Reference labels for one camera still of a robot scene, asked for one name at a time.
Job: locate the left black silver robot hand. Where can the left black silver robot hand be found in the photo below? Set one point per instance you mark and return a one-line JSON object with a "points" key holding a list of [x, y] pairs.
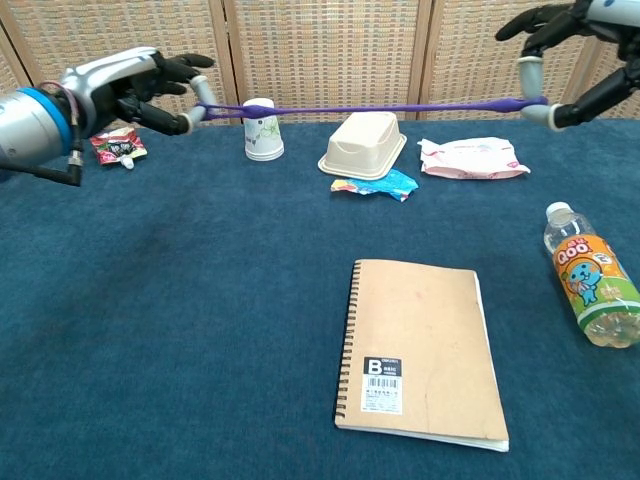
{"points": [[115, 82]]}

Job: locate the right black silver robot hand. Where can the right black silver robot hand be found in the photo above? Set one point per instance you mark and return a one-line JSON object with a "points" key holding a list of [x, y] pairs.
{"points": [[627, 60]]}

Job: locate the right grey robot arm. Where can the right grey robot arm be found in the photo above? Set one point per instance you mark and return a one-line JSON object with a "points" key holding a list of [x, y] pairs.
{"points": [[617, 7]]}

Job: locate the red drink pouch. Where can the red drink pouch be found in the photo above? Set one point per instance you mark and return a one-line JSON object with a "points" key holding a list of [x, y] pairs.
{"points": [[117, 146]]}

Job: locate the white paper cup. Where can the white paper cup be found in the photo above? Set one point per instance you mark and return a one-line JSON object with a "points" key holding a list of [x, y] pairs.
{"points": [[262, 137]]}

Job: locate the pink wet wipes pack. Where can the pink wet wipes pack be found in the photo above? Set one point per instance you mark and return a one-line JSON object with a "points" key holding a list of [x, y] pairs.
{"points": [[470, 157]]}

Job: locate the woven bamboo folding screen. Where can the woven bamboo folding screen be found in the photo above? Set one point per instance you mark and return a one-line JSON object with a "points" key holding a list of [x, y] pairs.
{"points": [[320, 50]]}

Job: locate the Qoo plastic drink bottle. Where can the Qoo plastic drink bottle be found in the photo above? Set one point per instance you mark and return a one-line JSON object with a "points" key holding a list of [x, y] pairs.
{"points": [[590, 280]]}

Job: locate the blue felt table cover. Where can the blue felt table cover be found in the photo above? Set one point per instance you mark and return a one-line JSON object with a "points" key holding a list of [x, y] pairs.
{"points": [[175, 325]]}

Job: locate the beige plastic tray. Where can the beige plastic tray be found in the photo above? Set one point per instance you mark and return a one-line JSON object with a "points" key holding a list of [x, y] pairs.
{"points": [[360, 147]]}

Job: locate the blue crumpled snack wrapper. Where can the blue crumpled snack wrapper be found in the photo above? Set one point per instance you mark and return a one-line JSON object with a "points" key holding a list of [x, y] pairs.
{"points": [[380, 187]]}

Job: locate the kraft spiral notebook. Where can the kraft spiral notebook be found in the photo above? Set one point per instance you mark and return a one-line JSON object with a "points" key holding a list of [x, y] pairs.
{"points": [[425, 345]]}

